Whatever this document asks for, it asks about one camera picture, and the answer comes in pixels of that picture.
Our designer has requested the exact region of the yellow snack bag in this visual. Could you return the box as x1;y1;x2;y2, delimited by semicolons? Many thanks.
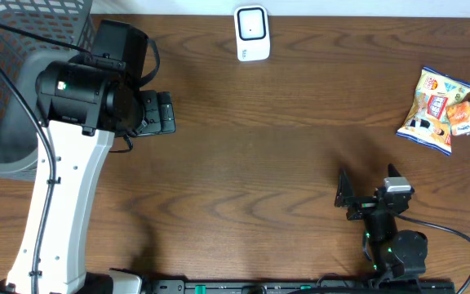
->
396;66;470;156

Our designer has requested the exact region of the orange snack packet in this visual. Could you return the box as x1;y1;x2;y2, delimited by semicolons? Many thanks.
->
446;101;470;136

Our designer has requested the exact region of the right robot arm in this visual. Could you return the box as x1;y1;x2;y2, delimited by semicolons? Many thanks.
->
335;164;428;289

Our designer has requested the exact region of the dark grey plastic basket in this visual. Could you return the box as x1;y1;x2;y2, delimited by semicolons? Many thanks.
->
0;0;95;181

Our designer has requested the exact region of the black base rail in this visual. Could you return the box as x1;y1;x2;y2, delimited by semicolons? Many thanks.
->
141;278;455;294

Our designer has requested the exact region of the white barcode scanner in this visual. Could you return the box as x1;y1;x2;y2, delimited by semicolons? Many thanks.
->
233;5;271;62

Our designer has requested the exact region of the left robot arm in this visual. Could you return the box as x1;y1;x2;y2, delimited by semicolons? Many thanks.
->
0;57;175;293

